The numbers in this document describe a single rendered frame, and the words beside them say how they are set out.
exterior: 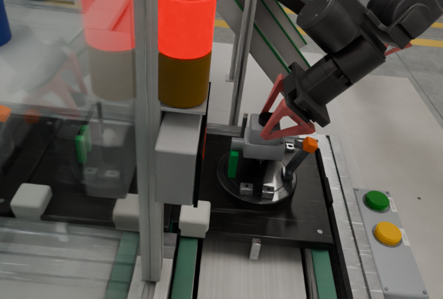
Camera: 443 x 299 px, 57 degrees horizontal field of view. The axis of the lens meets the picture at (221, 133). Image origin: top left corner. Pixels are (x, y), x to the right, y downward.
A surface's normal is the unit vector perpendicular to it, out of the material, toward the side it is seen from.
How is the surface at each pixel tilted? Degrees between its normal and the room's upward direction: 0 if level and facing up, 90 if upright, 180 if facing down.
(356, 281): 0
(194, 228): 90
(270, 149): 90
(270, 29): 90
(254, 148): 90
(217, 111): 0
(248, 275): 0
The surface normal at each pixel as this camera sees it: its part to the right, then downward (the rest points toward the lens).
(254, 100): 0.10, -0.78
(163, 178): -0.04, 0.61
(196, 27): 0.43, 0.59
